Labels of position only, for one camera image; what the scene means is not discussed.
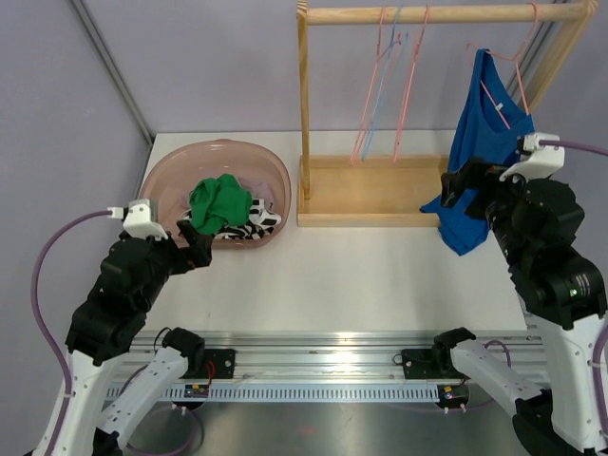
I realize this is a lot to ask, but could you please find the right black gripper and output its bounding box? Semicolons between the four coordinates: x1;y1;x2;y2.
439;156;541;265

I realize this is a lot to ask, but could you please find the light blue wire hanger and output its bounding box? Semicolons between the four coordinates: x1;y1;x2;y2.
360;20;402;162

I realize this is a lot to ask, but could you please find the blue tank top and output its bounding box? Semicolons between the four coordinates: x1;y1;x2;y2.
420;49;535;256

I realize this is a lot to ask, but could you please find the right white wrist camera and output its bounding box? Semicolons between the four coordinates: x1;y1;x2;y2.
499;132;565;182

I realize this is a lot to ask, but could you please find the white slotted cable duct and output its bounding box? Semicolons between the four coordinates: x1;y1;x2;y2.
106;383;441;404

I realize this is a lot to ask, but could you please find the pink plastic basin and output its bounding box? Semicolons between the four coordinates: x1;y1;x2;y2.
140;139;292;249

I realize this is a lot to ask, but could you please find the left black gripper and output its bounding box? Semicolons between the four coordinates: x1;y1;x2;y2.
136;218;212;312

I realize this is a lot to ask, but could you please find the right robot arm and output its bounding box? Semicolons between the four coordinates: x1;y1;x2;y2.
393;159;607;455

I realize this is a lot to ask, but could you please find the wooden clothes rack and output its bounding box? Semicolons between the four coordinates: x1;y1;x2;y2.
296;1;599;227

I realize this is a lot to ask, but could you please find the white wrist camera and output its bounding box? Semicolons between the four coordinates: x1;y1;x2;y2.
107;199;168;240
499;132;565;182

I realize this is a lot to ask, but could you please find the aluminium rail frame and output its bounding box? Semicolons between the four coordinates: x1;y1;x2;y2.
112;331;548;384

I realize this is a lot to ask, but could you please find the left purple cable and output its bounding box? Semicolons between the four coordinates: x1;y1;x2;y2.
30;210;203;456

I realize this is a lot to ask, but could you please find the left corner aluminium post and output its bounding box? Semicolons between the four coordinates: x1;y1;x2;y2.
68;0;155;149

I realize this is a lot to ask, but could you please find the pink tank top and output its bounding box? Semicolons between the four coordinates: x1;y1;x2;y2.
182;176;276;213

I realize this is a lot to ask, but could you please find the green tank top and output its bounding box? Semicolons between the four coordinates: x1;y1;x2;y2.
189;174;253;235

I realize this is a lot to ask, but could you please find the pink hanger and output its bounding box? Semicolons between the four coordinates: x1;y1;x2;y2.
392;4;430;164
350;6;409;165
480;1;540;130

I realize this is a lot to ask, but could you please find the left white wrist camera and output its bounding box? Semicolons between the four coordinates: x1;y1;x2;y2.
107;199;168;240

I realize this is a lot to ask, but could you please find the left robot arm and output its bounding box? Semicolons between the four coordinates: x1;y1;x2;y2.
32;220;213;455

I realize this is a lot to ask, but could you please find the black white striped tank top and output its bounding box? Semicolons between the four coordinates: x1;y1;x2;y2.
180;199;282;240

